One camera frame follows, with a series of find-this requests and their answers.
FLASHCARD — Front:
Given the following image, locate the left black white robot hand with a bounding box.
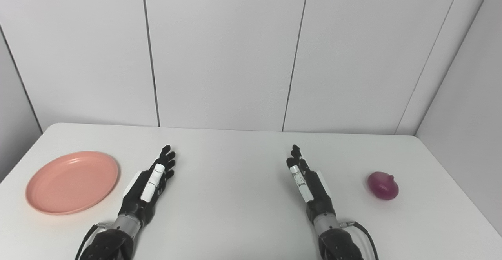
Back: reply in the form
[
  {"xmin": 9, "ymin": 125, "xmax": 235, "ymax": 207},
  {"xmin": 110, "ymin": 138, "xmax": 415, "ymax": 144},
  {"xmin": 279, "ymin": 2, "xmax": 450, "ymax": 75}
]
[{"xmin": 117, "ymin": 145, "xmax": 176, "ymax": 226}]

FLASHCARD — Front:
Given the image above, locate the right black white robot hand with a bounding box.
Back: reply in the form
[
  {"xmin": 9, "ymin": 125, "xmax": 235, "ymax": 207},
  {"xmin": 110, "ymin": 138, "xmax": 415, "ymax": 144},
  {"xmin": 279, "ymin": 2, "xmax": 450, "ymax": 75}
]
[{"xmin": 286, "ymin": 144, "xmax": 337, "ymax": 224}]

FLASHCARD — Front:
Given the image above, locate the purple red onion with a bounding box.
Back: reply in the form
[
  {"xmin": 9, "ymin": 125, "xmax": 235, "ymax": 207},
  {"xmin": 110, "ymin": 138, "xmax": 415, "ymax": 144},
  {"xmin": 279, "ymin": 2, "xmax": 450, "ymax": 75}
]
[{"xmin": 367, "ymin": 171, "xmax": 400, "ymax": 201}]

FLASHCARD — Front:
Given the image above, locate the pink round plate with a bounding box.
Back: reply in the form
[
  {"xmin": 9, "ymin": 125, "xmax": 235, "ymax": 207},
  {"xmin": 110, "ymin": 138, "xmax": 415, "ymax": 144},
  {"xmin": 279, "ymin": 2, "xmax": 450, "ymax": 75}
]
[{"xmin": 25, "ymin": 151, "xmax": 119, "ymax": 216}]

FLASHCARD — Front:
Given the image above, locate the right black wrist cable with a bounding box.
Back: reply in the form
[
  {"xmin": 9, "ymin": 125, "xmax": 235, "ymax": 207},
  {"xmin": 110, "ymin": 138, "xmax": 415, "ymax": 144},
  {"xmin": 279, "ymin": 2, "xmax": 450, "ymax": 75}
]
[{"xmin": 339, "ymin": 221, "xmax": 380, "ymax": 260}]

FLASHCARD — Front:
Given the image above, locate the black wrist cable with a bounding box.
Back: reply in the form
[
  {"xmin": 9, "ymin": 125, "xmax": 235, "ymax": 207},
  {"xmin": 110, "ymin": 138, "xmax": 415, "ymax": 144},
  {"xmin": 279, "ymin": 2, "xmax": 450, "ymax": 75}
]
[
  {"xmin": 75, "ymin": 222, "xmax": 115, "ymax": 260},
  {"xmin": 339, "ymin": 221, "xmax": 380, "ymax": 260}
]

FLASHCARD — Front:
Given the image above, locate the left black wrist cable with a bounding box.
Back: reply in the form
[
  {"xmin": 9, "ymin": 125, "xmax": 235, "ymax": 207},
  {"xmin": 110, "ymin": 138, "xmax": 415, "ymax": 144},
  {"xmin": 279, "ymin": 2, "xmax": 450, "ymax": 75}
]
[{"xmin": 75, "ymin": 222, "xmax": 115, "ymax": 260}]

